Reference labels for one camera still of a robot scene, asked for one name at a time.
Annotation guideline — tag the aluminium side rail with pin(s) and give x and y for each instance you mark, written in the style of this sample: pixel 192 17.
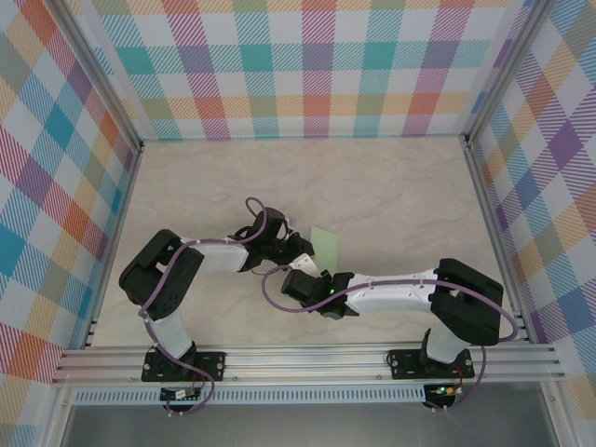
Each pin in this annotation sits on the aluminium side rail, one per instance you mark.
pixel 498 233
pixel 122 223

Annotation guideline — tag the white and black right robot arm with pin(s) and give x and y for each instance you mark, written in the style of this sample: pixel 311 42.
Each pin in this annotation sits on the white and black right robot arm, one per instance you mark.
pixel 465 302

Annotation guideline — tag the light green paper sheet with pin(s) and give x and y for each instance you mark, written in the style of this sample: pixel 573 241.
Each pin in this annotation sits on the light green paper sheet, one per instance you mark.
pixel 328 247

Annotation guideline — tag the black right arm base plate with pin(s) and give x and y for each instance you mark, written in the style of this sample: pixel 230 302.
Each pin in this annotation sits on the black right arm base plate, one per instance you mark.
pixel 402 365

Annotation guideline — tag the black left circuit board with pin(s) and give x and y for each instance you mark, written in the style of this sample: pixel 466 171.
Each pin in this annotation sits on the black left circuit board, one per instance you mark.
pixel 174 395

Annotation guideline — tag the aluminium frame leg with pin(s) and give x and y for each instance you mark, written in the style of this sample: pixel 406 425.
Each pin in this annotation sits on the aluminium frame leg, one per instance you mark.
pixel 58 419
pixel 556 414

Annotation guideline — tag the right circuit board with LED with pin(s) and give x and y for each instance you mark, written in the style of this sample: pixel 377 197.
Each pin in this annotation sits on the right circuit board with LED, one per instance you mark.
pixel 444 390

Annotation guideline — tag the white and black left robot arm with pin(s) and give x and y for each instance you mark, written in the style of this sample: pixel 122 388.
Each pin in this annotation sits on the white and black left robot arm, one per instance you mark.
pixel 158 279

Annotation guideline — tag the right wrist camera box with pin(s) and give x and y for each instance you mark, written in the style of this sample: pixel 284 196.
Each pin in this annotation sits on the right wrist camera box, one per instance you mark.
pixel 306 265

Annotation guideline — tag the grey metal panel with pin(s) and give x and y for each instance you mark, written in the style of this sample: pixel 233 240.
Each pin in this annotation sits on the grey metal panel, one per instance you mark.
pixel 302 426

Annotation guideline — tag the aluminium frame post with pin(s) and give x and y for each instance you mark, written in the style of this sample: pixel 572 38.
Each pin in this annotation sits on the aluminium frame post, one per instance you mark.
pixel 100 79
pixel 507 77

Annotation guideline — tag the aluminium mounting rail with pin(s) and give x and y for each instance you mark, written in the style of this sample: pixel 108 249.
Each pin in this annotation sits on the aluminium mounting rail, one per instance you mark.
pixel 302 363

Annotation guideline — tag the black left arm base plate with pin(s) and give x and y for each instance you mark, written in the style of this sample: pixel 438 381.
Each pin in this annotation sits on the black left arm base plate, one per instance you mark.
pixel 215 365

